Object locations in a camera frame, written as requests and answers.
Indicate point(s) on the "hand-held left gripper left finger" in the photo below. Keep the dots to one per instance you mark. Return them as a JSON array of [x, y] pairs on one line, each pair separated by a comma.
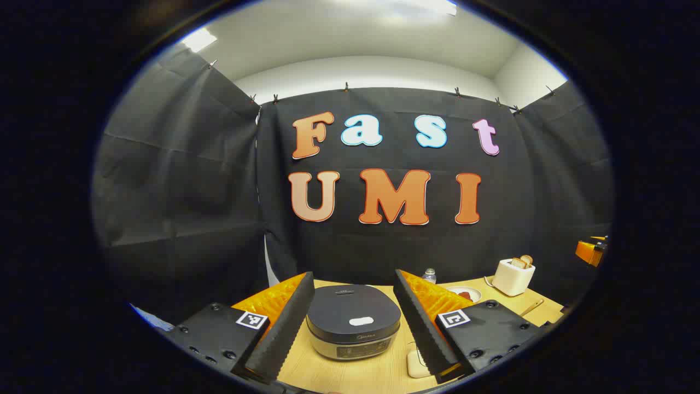
[[290, 328]]

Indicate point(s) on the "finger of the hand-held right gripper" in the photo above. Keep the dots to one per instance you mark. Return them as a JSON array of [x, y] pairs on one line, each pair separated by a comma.
[[586, 251]]

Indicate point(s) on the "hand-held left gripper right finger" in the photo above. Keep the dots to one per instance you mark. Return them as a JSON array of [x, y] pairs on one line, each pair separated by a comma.
[[421, 328]]

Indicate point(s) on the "dark grey rice cooker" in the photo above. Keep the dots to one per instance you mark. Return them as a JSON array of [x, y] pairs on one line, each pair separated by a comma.
[[353, 312]]

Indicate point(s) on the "clear drink bottle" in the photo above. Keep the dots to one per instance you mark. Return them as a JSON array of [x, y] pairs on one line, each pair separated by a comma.
[[429, 276]]

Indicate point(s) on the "toasted bread slice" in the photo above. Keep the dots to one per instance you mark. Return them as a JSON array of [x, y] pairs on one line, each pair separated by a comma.
[[518, 263], [528, 260]]

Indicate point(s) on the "white round plate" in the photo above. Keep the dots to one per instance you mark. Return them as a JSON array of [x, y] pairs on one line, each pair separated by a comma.
[[474, 293]]

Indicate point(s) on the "white toaster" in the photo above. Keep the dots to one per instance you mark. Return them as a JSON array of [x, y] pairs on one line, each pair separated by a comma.
[[511, 279]]

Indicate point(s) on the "blue patterned object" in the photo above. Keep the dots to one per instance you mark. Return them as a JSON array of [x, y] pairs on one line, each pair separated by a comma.
[[153, 320]]

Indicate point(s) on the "ceiling light panel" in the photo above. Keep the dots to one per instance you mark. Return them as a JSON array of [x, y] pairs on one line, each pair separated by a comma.
[[198, 39]]

